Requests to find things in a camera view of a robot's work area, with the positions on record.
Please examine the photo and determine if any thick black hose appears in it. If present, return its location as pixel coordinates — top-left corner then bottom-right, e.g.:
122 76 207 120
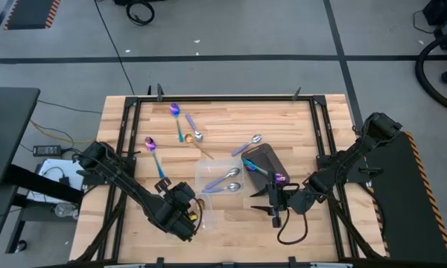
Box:
414 29 447 116

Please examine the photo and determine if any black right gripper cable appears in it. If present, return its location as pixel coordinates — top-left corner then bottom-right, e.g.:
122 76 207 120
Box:
276 208 309 246

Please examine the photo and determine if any clear plastic container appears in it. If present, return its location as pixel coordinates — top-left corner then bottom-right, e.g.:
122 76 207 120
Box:
194 158 246 195
163 193 219 239

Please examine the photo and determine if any white board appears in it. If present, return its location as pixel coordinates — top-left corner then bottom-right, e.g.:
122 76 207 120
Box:
26 159 89 205

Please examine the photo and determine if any black desk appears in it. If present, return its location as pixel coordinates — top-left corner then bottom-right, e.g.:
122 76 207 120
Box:
0 87 85 261

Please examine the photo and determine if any dark grey plastic container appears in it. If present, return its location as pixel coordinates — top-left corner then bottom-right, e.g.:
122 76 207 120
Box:
241 143 291 193

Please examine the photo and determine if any black aluminium table frame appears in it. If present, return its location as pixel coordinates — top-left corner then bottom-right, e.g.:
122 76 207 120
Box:
76 95 384 264

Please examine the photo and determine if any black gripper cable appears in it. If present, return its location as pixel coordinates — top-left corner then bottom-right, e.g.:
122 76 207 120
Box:
276 208 309 246
191 198 206 235

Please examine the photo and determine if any iridescent rainbow spoon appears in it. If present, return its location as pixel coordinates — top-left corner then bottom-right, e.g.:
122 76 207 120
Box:
144 136 166 179
169 102 185 144
241 158 288 185

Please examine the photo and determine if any small hazard-striped black mat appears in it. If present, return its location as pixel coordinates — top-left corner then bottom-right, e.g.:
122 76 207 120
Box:
2 0 62 31

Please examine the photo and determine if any clear plastic bottle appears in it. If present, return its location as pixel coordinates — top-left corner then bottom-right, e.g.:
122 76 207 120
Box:
54 202 79 220

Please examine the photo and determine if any black floor cable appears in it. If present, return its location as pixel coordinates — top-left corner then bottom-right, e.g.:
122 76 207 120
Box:
93 0 136 96

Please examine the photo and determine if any large hazard-striped black mat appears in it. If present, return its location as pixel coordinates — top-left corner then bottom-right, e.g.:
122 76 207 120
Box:
357 132 447 265

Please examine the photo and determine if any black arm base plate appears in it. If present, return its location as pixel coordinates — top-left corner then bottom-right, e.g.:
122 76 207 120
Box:
77 156 136 186
315 154 384 184

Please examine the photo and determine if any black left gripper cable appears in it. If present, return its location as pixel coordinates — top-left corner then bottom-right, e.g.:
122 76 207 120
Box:
191 198 206 235

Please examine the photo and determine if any coiled black cable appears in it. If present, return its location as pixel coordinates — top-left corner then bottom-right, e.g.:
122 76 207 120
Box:
125 1 156 26

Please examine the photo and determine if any black power adapter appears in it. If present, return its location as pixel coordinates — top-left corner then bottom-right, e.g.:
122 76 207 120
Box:
32 144 63 157

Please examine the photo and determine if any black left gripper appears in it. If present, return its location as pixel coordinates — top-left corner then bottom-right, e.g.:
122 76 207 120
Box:
154 176 200 242

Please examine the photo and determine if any gold spoon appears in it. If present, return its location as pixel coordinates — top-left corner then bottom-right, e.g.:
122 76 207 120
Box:
184 133 215 160

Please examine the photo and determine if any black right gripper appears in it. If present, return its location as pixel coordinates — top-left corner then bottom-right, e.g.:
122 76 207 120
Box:
250 170 297 229

